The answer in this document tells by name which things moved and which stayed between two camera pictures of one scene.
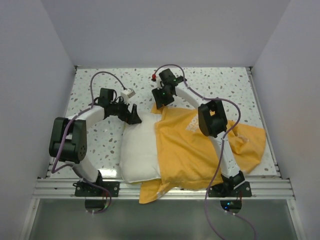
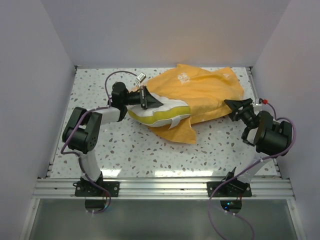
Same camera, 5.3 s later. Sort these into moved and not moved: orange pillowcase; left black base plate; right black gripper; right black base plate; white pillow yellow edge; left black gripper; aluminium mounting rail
Moved: orange pillowcase; white pillow yellow edge; right black gripper; left black gripper
Not moved: left black base plate; aluminium mounting rail; right black base plate
